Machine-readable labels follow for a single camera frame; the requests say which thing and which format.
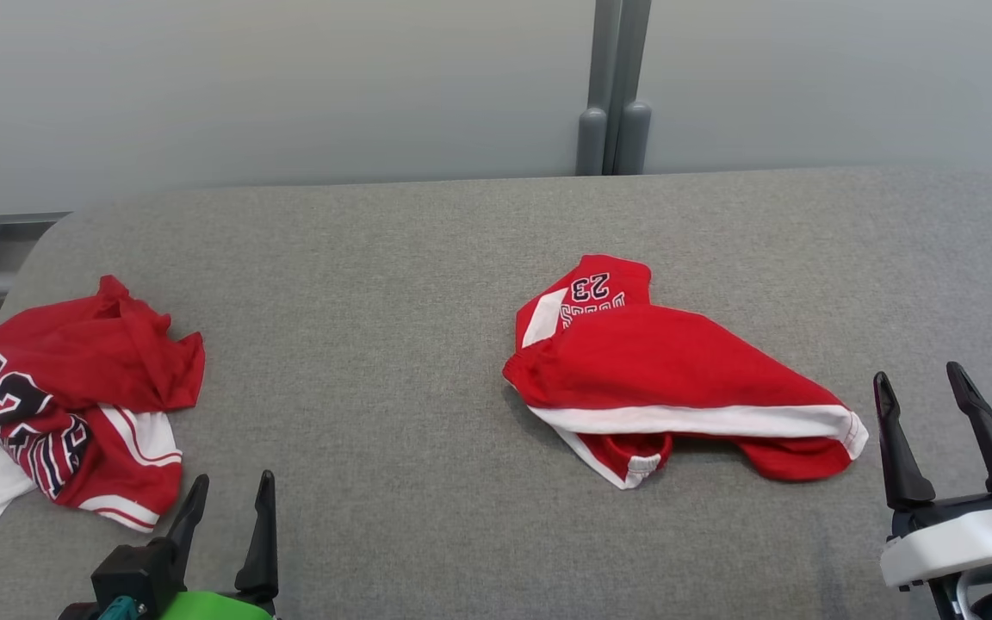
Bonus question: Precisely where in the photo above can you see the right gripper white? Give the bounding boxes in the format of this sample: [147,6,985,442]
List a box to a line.
[873,362,992,591]

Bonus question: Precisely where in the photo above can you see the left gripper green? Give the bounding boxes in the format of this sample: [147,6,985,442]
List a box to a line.
[152,470,278,620]

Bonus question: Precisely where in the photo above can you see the red jersey with white sleeves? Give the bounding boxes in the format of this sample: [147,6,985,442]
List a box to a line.
[0,276,206,533]

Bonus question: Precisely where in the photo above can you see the grey fabric sofa seat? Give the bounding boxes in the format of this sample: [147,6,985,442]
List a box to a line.
[0,168,992,620]

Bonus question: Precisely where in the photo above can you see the red shorts with white trim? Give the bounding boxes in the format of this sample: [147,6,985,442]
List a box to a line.
[502,255,870,490]

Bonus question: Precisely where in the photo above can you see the grey vertical partition post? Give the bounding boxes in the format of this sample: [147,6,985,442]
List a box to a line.
[576,0,622,176]
[604,0,653,176]

